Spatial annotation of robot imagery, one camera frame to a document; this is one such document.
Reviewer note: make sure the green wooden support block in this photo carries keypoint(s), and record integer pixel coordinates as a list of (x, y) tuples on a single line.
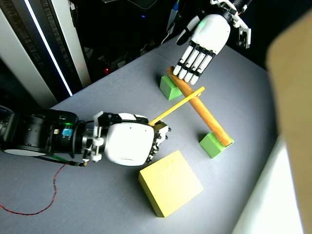
[(167, 86), (210, 145)]

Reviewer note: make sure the brown cardboard panel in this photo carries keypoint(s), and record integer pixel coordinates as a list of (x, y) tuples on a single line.
[(292, 97)]

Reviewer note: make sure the yellow toy hacksaw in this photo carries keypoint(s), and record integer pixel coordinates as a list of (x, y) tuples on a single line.
[(175, 106)]

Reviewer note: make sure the grey table cloth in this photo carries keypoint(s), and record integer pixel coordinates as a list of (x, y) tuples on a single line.
[(97, 195)]

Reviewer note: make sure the white backdrop board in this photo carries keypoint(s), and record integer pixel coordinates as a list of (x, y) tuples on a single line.
[(268, 195)]

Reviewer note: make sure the yellow wooden block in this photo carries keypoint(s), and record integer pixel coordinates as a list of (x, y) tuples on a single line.
[(170, 182)]

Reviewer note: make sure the white column with light strip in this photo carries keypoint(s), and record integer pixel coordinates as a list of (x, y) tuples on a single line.
[(68, 48)]

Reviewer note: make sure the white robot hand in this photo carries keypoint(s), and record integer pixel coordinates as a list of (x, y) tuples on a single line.
[(212, 31), (129, 143)]

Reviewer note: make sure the wooden dowel rod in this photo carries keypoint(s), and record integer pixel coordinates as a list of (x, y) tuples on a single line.
[(209, 119)]

